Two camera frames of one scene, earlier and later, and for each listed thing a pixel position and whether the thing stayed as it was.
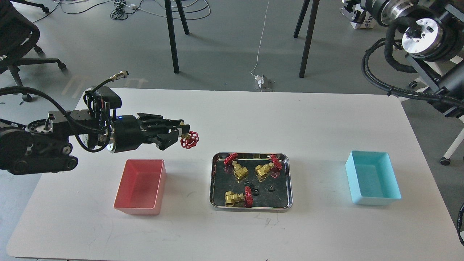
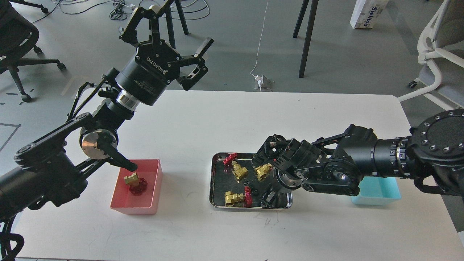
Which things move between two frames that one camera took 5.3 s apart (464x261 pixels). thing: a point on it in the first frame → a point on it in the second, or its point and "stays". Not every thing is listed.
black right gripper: x=354 y=10 → x=288 y=158
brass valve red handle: x=189 y=140 → x=139 y=189
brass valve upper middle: x=239 y=170 stays
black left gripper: x=129 y=132 → x=146 y=78
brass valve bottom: x=231 y=198 stays
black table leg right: x=310 y=33 stays
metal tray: x=251 y=181 stays
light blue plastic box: x=372 y=178 stays
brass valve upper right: x=262 y=171 stays
